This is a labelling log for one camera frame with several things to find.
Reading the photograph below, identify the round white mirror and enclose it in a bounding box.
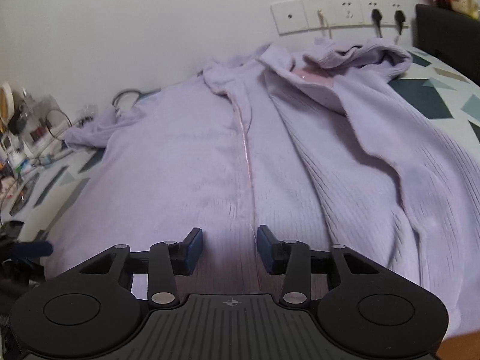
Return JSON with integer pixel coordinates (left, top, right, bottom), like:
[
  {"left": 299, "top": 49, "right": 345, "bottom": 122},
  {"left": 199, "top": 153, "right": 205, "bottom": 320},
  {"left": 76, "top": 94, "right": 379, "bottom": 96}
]
[{"left": 0, "top": 82, "right": 16, "bottom": 134}]

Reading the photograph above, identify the thick black cable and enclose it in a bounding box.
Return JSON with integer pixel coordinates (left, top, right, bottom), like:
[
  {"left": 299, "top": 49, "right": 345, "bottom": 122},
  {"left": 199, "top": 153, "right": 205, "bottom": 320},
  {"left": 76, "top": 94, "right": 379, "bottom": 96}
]
[{"left": 112, "top": 88, "right": 162, "bottom": 111}]

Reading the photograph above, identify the white plug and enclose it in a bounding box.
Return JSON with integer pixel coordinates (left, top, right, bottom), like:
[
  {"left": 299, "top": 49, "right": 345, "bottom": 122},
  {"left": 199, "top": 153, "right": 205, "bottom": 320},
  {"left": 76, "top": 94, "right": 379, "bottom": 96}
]
[{"left": 316, "top": 9, "right": 332, "bottom": 40}]

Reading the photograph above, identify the black plug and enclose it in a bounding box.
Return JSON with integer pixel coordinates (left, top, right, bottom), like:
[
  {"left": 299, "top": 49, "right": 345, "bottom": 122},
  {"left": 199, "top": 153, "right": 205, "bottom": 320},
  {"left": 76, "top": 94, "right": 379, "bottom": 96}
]
[
  {"left": 371, "top": 8, "right": 383, "bottom": 38},
  {"left": 394, "top": 8, "right": 406, "bottom": 44}
]

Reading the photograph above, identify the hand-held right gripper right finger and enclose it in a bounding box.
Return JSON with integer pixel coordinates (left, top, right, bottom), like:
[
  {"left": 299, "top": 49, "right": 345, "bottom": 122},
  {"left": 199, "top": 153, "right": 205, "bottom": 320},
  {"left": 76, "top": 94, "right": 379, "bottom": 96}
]
[{"left": 257, "top": 225, "right": 383, "bottom": 306}]

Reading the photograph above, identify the lilac fleece robe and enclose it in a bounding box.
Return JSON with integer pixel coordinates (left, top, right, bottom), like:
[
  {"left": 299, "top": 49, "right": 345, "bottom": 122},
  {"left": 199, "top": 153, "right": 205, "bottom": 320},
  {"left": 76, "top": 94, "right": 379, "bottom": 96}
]
[{"left": 64, "top": 37, "right": 480, "bottom": 336}]

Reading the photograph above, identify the thin black cable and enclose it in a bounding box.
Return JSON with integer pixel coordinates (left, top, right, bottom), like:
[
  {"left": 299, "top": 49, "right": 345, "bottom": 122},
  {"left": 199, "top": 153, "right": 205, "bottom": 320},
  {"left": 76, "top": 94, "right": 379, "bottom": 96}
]
[{"left": 22, "top": 109, "right": 94, "bottom": 166}]

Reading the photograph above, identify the black cabinet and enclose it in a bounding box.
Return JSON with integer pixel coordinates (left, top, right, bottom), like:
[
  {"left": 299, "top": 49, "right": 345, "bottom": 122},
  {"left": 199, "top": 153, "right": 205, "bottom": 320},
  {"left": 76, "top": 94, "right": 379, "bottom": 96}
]
[{"left": 414, "top": 3, "right": 480, "bottom": 83}]

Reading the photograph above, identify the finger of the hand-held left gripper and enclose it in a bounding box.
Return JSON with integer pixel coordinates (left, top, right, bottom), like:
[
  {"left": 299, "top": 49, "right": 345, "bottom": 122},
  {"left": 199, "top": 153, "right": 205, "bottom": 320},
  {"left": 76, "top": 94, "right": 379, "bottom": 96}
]
[{"left": 13, "top": 241, "right": 53, "bottom": 257}]

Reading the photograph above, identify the clear acrylic organizer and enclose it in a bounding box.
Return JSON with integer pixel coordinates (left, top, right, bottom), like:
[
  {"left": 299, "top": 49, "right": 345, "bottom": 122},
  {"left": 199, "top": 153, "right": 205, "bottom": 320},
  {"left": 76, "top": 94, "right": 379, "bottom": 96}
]
[{"left": 20, "top": 95, "right": 62, "bottom": 147}]

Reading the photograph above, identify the smartphone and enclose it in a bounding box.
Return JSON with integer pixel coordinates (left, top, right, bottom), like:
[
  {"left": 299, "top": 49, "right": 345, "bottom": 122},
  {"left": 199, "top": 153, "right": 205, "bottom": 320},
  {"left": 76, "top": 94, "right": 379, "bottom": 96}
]
[{"left": 9, "top": 172, "right": 41, "bottom": 216}]

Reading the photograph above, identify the white wall socket strip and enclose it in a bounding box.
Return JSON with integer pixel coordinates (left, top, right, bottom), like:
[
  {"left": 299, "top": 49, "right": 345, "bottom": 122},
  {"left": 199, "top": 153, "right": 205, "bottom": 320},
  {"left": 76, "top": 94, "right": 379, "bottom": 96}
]
[{"left": 271, "top": 0, "right": 411, "bottom": 35}]

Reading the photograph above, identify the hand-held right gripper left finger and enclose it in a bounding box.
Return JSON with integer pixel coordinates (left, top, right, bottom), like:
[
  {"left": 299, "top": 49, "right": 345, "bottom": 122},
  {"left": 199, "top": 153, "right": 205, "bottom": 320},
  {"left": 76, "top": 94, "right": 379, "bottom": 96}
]
[{"left": 80, "top": 227, "right": 205, "bottom": 306}]

